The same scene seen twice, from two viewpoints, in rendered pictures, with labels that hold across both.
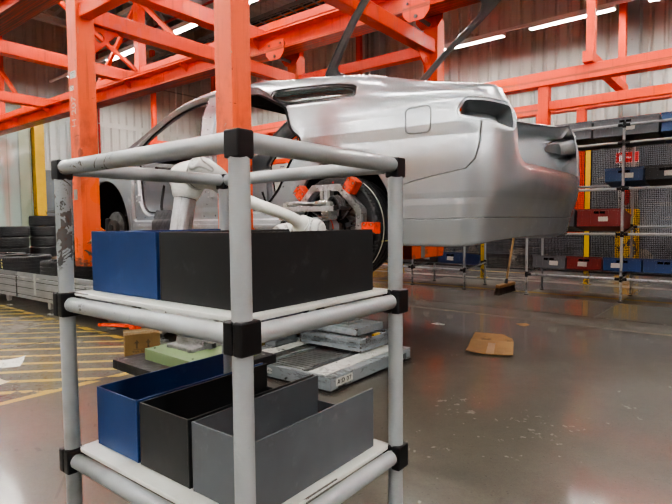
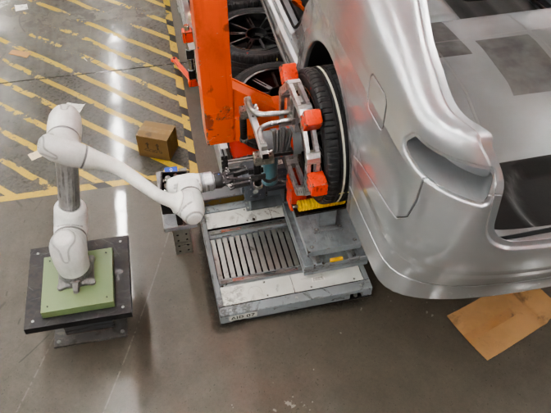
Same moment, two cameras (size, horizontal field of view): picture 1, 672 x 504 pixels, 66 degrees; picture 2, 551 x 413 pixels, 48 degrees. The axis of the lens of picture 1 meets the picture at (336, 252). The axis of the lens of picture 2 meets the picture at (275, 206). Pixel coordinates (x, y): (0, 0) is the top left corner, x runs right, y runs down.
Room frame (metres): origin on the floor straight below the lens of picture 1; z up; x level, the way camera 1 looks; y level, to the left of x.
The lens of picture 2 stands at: (1.39, -1.32, 2.81)
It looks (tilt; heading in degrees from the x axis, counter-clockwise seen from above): 47 degrees down; 39
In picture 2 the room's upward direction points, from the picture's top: straight up
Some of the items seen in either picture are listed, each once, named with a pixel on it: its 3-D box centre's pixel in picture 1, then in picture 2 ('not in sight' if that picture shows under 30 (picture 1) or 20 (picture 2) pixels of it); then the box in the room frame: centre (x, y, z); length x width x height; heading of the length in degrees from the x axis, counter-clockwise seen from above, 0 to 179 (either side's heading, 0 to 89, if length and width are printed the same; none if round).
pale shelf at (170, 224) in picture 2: not in sight; (175, 198); (2.85, 0.54, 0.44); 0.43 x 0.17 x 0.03; 52
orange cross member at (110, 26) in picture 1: (209, 66); not in sight; (5.57, 1.33, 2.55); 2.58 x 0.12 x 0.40; 142
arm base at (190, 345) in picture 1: (197, 340); (75, 273); (2.22, 0.61, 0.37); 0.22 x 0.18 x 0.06; 52
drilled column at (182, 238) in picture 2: not in sight; (179, 222); (2.87, 0.56, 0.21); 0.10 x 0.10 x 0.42; 52
